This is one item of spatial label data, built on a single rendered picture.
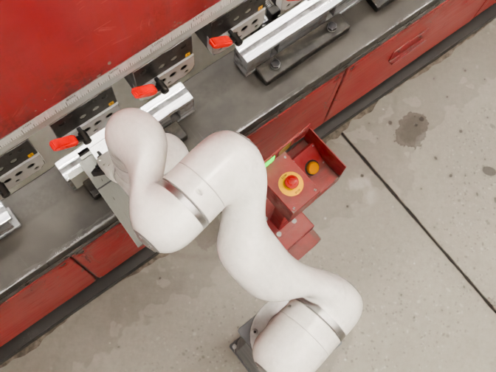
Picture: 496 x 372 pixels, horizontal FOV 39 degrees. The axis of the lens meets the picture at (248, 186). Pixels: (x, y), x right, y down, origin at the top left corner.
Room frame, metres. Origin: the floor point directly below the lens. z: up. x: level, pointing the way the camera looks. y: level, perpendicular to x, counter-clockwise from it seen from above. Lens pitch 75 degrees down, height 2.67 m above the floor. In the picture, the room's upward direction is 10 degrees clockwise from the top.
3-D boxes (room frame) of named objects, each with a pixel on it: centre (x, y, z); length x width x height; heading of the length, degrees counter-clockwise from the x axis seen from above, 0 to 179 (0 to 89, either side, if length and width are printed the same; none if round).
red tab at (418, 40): (1.15, -0.45, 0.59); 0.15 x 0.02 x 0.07; 136
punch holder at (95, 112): (0.50, 0.39, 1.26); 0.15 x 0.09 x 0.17; 136
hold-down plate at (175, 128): (0.50, 0.31, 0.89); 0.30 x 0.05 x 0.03; 136
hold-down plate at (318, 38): (0.91, -0.08, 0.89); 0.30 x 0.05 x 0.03; 136
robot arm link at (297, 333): (0.09, -0.14, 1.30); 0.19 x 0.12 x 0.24; 147
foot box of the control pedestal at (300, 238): (0.57, -0.16, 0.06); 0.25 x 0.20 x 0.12; 51
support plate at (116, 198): (0.41, 0.27, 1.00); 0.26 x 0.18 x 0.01; 46
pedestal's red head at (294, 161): (0.59, -0.14, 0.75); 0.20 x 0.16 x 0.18; 141
